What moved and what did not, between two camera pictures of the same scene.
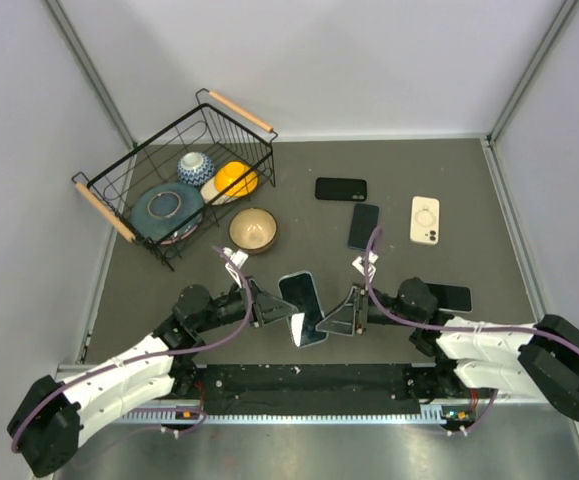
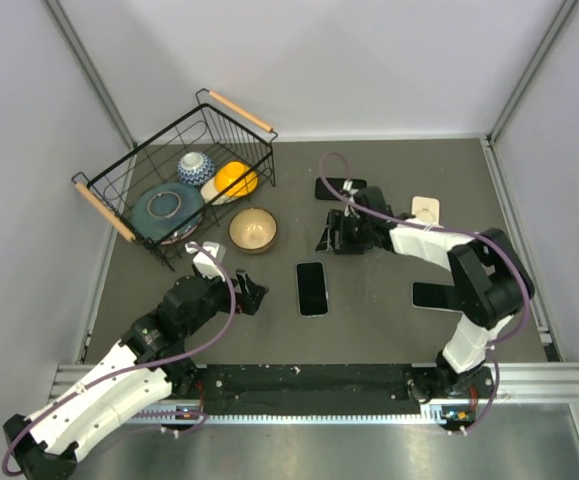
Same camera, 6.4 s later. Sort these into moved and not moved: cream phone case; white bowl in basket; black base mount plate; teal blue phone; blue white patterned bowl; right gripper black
Moved: teal blue phone; right gripper black
Not moved: black base mount plate; white bowl in basket; blue white patterned bowl; cream phone case
